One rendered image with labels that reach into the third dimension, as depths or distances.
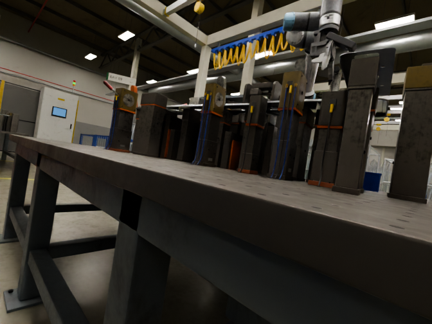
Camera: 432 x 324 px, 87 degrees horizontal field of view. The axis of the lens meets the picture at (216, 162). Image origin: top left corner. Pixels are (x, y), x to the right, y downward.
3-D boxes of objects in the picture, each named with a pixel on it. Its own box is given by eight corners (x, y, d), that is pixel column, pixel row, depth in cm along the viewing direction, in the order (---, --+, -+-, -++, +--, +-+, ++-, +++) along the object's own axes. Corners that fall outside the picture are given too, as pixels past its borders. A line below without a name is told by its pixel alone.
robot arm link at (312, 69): (291, 103, 177) (305, 23, 138) (312, 104, 174) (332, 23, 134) (290, 111, 170) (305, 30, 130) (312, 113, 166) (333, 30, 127)
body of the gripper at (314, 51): (313, 65, 97) (317, 37, 97) (335, 62, 92) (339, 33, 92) (308, 57, 91) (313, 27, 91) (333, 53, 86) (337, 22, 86)
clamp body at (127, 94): (100, 149, 132) (110, 86, 132) (122, 152, 143) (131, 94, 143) (108, 150, 127) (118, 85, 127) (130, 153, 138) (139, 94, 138)
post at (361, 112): (331, 191, 49) (351, 58, 49) (334, 190, 53) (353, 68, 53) (358, 195, 46) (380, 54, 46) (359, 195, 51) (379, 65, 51)
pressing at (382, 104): (123, 106, 148) (124, 104, 148) (151, 115, 167) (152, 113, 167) (389, 99, 68) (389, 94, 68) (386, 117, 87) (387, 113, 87)
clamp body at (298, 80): (261, 178, 72) (278, 69, 72) (275, 179, 82) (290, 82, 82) (281, 181, 68) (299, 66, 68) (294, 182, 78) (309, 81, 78)
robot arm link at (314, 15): (308, 21, 108) (312, 4, 98) (333, 20, 106) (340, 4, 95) (305, 37, 108) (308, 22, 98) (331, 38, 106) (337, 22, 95)
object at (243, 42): (207, 71, 506) (211, 44, 506) (209, 72, 511) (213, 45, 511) (326, 43, 334) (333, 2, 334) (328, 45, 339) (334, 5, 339)
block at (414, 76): (387, 197, 62) (407, 66, 62) (386, 196, 69) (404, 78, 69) (427, 204, 58) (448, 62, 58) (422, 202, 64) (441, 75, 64)
